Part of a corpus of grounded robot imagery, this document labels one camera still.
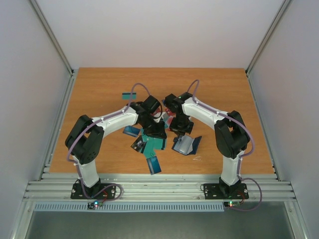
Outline grey slotted cable duct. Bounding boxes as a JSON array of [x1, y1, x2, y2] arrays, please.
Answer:
[[34, 202, 224, 213]]

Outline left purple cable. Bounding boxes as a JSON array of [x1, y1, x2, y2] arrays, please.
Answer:
[[67, 83, 153, 200]]

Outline blue card left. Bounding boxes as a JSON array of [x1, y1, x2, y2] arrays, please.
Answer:
[[123, 126, 141, 137]]

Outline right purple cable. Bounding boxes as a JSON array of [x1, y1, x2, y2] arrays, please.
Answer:
[[186, 79, 262, 212]]

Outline red VIP card left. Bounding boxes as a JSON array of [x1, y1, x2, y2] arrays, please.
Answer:
[[152, 111, 162, 120]]

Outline green card with stripe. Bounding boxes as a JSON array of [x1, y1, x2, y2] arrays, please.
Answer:
[[140, 135, 166, 158]]

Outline blue card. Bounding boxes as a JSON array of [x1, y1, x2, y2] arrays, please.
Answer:
[[123, 126, 141, 137], [147, 156, 161, 175]]

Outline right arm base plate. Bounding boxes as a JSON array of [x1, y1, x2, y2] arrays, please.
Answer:
[[203, 183, 249, 200]]

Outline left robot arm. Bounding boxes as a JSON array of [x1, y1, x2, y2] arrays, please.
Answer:
[[65, 95, 167, 198]]

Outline black card lower left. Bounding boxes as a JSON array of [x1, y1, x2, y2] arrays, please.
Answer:
[[131, 135, 147, 153]]

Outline blue card bottom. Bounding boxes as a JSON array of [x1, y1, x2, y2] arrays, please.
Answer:
[[147, 156, 161, 175]]

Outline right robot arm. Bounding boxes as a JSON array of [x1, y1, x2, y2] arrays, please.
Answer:
[[163, 92, 252, 198]]

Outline lone green card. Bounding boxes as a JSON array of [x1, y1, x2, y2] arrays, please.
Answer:
[[122, 92, 137, 100]]

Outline purple cable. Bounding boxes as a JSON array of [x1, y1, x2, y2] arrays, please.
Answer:
[[67, 83, 153, 200], [186, 79, 262, 212]]

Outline white red card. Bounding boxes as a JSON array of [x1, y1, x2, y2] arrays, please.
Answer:
[[162, 114, 174, 129]]

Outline navy blue card holder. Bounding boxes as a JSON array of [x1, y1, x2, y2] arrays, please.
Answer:
[[172, 135, 202, 156]]

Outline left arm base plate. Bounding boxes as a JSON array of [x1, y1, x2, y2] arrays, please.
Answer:
[[70, 182, 117, 200]]

